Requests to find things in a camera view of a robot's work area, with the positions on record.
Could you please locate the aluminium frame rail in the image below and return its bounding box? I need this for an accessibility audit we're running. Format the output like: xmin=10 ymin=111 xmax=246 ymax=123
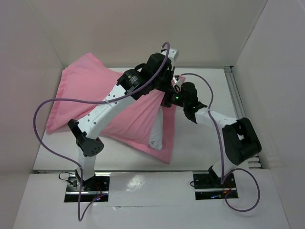
xmin=224 ymin=66 xmax=262 ymax=169

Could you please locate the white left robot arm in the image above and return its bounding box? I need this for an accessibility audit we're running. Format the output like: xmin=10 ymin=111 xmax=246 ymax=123
xmin=68 ymin=48 xmax=179 ymax=190

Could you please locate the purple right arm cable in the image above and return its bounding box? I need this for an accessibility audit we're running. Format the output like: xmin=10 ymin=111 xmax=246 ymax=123
xmin=176 ymin=73 xmax=261 ymax=212

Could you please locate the white pillow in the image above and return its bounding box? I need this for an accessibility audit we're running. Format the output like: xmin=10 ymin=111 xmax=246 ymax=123
xmin=148 ymin=107 xmax=163 ymax=150

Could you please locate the pink satin pillowcase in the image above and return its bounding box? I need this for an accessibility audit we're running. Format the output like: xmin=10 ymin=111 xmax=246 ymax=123
xmin=46 ymin=53 xmax=176 ymax=164

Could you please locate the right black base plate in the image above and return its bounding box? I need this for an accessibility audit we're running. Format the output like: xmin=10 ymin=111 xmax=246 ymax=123
xmin=190 ymin=172 xmax=239 ymax=200

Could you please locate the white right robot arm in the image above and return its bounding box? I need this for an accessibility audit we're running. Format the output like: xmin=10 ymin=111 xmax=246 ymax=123
xmin=162 ymin=83 xmax=262 ymax=187

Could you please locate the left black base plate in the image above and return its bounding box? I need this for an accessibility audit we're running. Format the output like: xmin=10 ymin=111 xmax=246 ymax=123
xmin=58 ymin=172 xmax=110 ymax=203

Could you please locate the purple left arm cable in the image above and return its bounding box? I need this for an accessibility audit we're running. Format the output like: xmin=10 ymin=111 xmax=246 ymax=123
xmin=32 ymin=42 xmax=170 ymax=221

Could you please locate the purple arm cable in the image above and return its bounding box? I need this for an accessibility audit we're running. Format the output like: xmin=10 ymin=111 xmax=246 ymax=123
xmin=32 ymin=42 xmax=170 ymax=221
xmin=176 ymin=73 xmax=261 ymax=212

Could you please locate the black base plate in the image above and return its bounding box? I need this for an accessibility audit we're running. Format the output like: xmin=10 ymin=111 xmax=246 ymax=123
xmin=58 ymin=172 xmax=110 ymax=203
xmin=190 ymin=172 xmax=239 ymax=200

